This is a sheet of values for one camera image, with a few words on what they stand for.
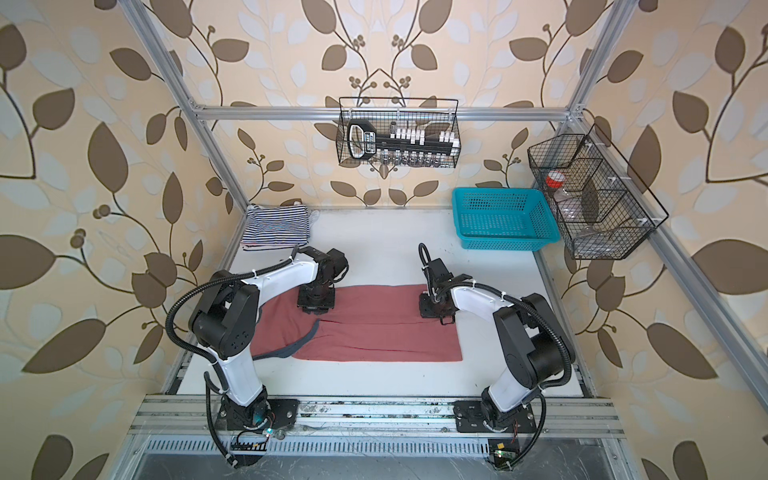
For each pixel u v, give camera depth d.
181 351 0.91
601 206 0.74
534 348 0.45
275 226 1.08
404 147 0.84
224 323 0.49
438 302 0.68
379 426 0.74
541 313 0.44
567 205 0.71
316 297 0.80
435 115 0.91
